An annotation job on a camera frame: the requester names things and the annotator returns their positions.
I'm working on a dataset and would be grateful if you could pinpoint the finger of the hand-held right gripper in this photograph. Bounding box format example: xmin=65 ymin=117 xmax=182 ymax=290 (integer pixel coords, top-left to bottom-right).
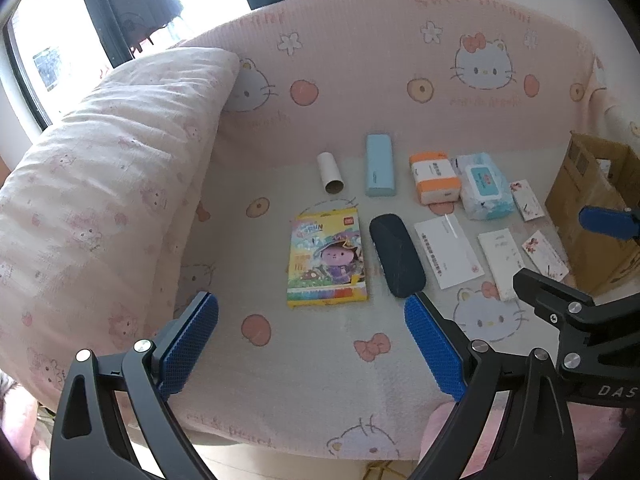
xmin=513 ymin=268 xmax=598 ymax=333
xmin=579 ymin=204 xmax=640 ymax=242

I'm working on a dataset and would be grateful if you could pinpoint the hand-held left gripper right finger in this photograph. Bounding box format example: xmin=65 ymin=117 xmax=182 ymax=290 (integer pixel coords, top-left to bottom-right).
xmin=403 ymin=292 xmax=580 ymax=480

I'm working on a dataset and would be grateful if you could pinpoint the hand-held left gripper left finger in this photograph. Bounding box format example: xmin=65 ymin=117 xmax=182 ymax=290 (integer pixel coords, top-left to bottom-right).
xmin=49 ymin=291 xmax=221 ymax=480

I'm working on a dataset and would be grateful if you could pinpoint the brown cardboard box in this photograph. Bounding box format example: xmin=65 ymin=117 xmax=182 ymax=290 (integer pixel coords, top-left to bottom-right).
xmin=544 ymin=131 xmax=640 ymax=296

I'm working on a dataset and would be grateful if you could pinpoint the white rectangular pack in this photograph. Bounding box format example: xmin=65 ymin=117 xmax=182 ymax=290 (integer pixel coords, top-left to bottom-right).
xmin=477 ymin=230 xmax=526 ymax=302

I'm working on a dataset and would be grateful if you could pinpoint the blue wet wipes pack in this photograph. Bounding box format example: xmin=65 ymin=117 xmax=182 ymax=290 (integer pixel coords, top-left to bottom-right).
xmin=452 ymin=154 xmax=516 ymax=221

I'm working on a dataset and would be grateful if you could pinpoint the colourful cartoon box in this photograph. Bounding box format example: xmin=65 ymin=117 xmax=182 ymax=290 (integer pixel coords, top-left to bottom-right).
xmin=286 ymin=205 xmax=371 ymax=309

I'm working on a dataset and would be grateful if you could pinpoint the orange white tissue pack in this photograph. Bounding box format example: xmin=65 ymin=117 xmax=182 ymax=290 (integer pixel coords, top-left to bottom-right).
xmin=409 ymin=151 xmax=462 ymax=206

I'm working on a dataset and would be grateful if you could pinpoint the light blue case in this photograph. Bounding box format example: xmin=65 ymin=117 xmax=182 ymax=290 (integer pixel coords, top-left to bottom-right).
xmin=365 ymin=133 xmax=398 ymax=197

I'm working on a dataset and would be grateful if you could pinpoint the floral print card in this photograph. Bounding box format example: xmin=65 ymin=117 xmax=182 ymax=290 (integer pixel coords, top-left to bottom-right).
xmin=509 ymin=180 xmax=546 ymax=222
xmin=521 ymin=231 xmax=570 ymax=278

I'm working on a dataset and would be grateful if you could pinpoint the pink fluffy cloth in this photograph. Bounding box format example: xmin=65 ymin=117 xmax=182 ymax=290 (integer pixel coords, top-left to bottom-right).
xmin=0 ymin=382 xmax=640 ymax=480

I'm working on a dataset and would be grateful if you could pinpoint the white flat packet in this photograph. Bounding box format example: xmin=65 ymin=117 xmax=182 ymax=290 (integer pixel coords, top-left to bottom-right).
xmin=414 ymin=214 xmax=485 ymax=290

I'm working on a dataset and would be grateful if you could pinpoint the dark blue glasses case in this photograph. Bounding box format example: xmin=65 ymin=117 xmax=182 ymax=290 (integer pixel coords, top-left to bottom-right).
xmin=369 ymin=213 xmax=427 ymax=298

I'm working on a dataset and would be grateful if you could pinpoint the white pink printed pillow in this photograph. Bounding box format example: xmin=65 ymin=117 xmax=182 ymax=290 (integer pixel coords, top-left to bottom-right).
xmin=0 ymin=47 xmax=241 ymax=411

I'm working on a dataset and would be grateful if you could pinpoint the cardboard tube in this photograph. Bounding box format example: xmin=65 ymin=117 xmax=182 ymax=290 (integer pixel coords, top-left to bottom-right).
xmin=316 ymin=152 xmax=346 ymax=195

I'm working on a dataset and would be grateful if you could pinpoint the pink cat print blanket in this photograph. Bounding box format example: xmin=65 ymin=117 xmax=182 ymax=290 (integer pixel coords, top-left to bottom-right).
xmin=90 ymin=0 xmax=640 ymax=463

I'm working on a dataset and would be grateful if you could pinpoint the dark hanging garment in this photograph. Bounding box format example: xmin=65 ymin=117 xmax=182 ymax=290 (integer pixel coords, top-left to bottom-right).
xmin=100 ymin=0 xmax=187 ymax=56

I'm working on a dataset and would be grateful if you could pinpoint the black window frame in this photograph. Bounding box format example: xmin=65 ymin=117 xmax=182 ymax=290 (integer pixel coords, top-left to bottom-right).
xmin=0 ymin=0 xmax=133 ymax=133

